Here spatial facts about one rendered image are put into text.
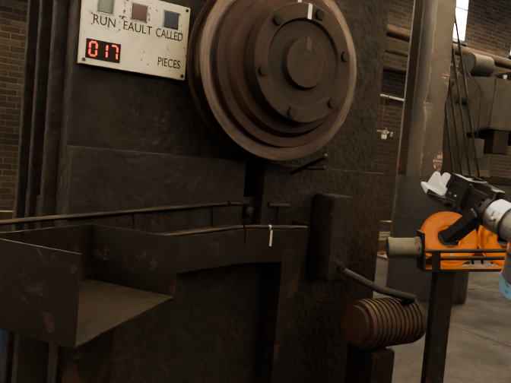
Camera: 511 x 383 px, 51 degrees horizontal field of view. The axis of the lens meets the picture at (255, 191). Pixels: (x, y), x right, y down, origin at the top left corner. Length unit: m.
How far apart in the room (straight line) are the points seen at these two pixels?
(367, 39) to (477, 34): 10.45
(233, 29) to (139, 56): 0.24
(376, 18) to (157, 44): 0.75
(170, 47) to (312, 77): 0.36
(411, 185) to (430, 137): 1.65
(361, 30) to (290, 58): 0.52
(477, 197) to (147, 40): 0.85
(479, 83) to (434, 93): 3.78
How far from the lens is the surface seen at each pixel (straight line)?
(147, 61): 1.37
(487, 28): 12.44
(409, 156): 5.81
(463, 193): 1.31
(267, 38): 1.27
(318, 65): 1.34
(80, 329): 0.90
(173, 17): 1.41
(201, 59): 1.28
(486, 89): 9.28
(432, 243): 1.60
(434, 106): 5.65
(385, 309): 1.49
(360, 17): 1.78
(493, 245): 1.64
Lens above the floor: 0.87
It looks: 3 degrees down
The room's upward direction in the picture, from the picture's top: 5 degrees clockwise
